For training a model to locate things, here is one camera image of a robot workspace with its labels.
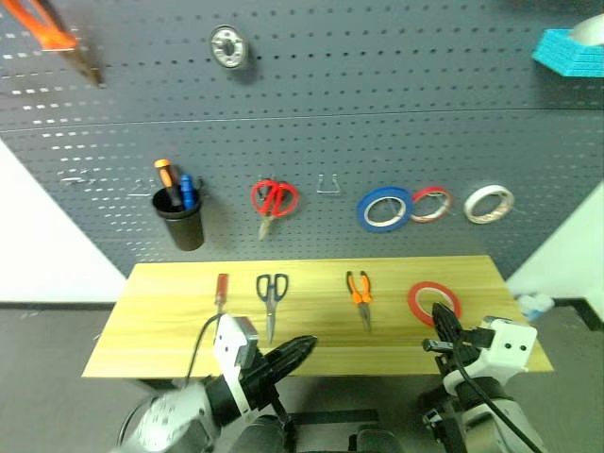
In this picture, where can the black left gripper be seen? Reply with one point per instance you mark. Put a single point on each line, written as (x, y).
(257, 377)

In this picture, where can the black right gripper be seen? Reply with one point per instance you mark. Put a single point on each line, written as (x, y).
(455, 354)

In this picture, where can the wide red tape roll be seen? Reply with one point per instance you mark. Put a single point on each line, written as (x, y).
(415, 302)

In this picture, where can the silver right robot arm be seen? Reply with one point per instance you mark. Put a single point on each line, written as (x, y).
(491, 424)

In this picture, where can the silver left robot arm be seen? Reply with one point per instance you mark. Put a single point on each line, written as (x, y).
(165, 420)

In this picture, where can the grey metal pegboard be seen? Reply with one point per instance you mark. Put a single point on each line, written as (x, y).
(330, 94)

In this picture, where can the dark grey rounded leg cover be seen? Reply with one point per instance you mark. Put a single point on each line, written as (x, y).
(259, 436)
(377, 441)

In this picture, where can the blue and white bottles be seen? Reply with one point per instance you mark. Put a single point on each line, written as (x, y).
(535, 307)

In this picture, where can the white tape roll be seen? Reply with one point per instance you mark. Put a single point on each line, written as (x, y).
(472, 210)

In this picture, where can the thin red tape roll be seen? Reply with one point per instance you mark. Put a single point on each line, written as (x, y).
(431, 190)

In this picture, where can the blue tape roll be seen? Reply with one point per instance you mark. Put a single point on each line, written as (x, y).
(364, 217)

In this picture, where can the black plastic cup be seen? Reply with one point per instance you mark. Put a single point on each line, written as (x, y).
(184, 231)

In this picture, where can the black cup hook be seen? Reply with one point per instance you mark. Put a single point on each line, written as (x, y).
(200, 184)

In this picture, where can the orange and black screwdriver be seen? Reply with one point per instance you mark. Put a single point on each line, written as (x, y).
(166, 177)

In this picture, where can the cyan foam block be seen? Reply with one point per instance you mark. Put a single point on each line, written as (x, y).
(566, 56)

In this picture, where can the silver round disc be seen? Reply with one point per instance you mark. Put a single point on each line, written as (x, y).
(222, 47)

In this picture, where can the large white roll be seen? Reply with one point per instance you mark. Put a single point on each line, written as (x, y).
(590, 28)

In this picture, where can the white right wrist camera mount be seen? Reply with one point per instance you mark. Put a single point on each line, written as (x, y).
(512, 347)

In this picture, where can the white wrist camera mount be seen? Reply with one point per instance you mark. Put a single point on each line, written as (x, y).
(512, 347)
(229, 340)

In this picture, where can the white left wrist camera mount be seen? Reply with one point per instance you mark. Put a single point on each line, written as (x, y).
(229, 340)

